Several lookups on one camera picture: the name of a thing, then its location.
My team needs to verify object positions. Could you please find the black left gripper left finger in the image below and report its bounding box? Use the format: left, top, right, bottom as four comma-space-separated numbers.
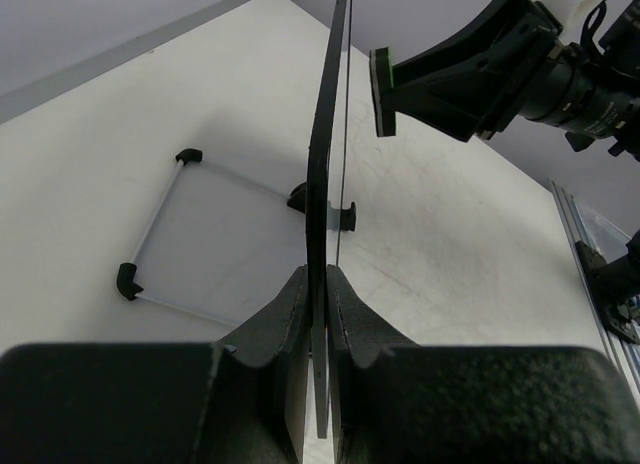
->
1, 268, 310, 463

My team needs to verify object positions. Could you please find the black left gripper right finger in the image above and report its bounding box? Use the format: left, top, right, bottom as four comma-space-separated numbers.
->
326, 266, 639, 463

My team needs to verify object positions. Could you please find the black framed whiteboard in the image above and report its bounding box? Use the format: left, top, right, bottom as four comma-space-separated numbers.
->
305, 0, 353, 439

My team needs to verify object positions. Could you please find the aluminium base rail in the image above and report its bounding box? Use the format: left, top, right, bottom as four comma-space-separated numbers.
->
548, 181, 639, 374

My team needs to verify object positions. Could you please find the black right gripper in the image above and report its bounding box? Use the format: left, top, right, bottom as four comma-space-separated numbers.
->
384, 0, 639, 159

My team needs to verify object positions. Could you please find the green whiteboard eraser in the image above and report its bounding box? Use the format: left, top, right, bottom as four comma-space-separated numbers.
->
369, 47, 396, 138

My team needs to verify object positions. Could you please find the whiteboard wire stand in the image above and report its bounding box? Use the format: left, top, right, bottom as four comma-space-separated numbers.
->
116, 148, 306, 328

